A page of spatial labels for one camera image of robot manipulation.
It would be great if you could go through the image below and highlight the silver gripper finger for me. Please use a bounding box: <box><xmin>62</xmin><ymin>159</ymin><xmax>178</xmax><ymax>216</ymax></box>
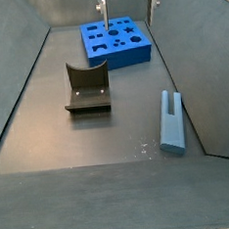
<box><xmin>96</xmin><ymin>0</ymin><xmax>109</xmax><ymax>30</ymax></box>
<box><xmin>147</xmin><ymin>0</ymin><xmax>160</xmax><ymax>24</ymax></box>

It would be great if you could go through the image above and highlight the light blue square-circle object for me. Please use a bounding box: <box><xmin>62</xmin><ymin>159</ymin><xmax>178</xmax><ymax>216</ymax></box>
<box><xmin>160</xmin><ymin>90</ymin><xmax>185</xmax><ymax>155</ymax></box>

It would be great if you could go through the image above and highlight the blue foam shape-sorter block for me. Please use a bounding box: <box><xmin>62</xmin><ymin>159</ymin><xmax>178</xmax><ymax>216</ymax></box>
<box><xmin>79</xmin><ymin>17</ymin><xmax>152</xmax><ymax>69</ymax></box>

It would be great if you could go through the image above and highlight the black curved fixture bracket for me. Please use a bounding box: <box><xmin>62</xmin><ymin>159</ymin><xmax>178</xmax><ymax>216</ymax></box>
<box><xmin>65</xmin><ymin>62</ymin><xmax>112</xmax><ymax>113</ymax></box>

